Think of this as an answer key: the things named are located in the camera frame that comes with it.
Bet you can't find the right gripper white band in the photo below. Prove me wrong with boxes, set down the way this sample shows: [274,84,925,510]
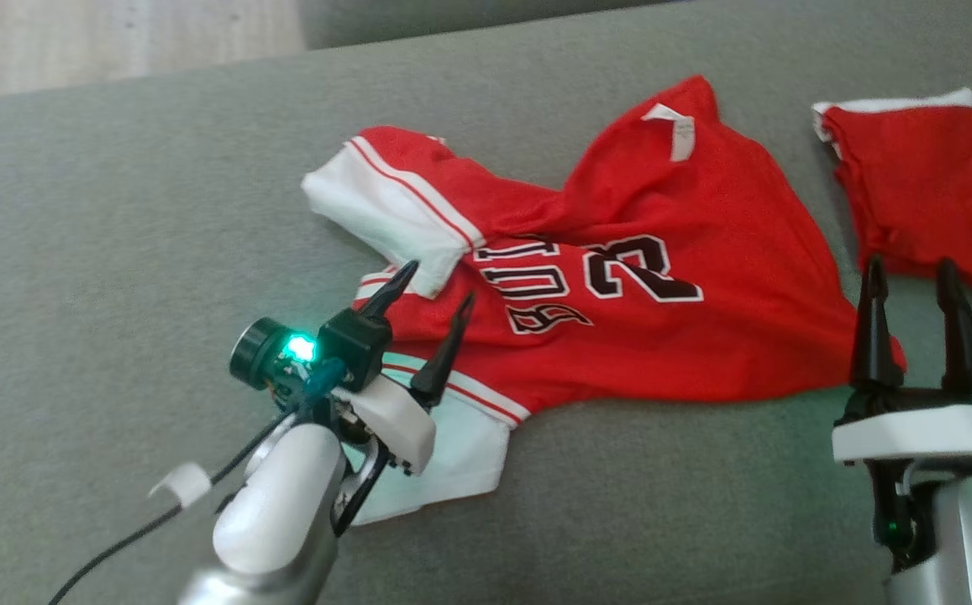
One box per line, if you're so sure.
[832,255,972,576]

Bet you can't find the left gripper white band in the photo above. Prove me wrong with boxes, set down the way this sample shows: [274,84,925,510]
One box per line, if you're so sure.
[316,260,477,540]

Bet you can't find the red shorts white trim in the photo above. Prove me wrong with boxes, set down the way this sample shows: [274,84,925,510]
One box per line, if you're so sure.
[812,87,972,295]

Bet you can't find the red basketball jersey white sleeves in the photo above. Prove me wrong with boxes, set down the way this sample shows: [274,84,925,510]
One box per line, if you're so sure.
[301,74,906,526]

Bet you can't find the grey sofa seat cushion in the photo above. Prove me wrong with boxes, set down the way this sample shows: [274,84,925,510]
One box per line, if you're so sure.
[0,0,972,605]
[295,0,692,51]

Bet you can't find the white cable clip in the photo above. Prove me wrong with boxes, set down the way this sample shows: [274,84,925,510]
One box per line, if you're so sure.
[148,461,213,510]

